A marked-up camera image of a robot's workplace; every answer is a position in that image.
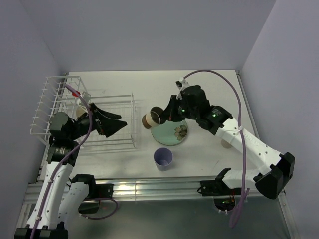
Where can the lilac plastic cup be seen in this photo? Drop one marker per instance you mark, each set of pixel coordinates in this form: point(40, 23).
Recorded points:
point(163, 158)

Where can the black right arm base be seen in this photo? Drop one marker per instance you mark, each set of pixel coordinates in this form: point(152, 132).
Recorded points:
point(224, 198)

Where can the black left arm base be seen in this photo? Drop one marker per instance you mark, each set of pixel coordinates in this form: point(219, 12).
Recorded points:
point(93, 202)

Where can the white wire dish rack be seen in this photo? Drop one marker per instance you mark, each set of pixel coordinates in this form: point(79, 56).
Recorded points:
point(56, 98)

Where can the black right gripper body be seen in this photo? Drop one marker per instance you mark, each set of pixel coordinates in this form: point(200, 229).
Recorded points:
point(186, 112)

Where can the steel cup with brown band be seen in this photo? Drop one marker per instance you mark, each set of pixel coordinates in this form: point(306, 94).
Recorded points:
point(153, 118)

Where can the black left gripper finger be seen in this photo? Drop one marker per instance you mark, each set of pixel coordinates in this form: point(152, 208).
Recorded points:
point(109, 128)
point(101, 113)

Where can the green floral plate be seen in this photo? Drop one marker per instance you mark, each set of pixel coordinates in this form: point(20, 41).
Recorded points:
point(170, 133)

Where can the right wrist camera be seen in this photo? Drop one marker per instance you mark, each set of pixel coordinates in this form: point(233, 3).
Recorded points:
point(182, 84)

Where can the beige paper cup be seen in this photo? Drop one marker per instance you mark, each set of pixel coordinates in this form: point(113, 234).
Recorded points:
point(225, 144)

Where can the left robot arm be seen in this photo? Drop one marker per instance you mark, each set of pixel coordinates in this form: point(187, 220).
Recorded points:
point(53, 210)

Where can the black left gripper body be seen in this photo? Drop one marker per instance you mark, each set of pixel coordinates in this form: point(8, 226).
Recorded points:
point(82, 125)

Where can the aluminium mounting rail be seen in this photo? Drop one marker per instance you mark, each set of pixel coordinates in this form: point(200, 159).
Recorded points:
point(155, 189)

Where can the beige ceramic bowl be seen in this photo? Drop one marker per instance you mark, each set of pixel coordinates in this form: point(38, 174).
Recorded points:
point(80, 111)

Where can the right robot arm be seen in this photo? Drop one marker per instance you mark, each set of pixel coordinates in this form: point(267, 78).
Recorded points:
point(273, 169)

